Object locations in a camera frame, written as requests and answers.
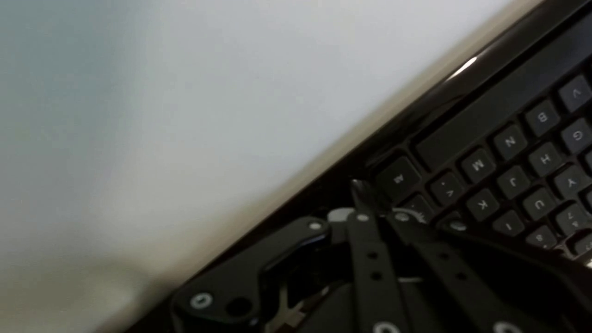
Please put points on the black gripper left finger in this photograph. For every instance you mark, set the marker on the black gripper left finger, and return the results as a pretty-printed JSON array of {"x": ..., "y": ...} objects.
[{"x": 370, "y": 265}]

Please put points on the black computer keyboard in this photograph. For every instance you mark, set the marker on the black computer keyboard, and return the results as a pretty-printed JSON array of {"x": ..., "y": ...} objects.
[{"x": 506, "y": 141}]

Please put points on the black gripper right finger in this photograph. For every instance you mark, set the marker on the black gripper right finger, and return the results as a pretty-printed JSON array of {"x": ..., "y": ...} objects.
[{"x": 469, "y": 271}]

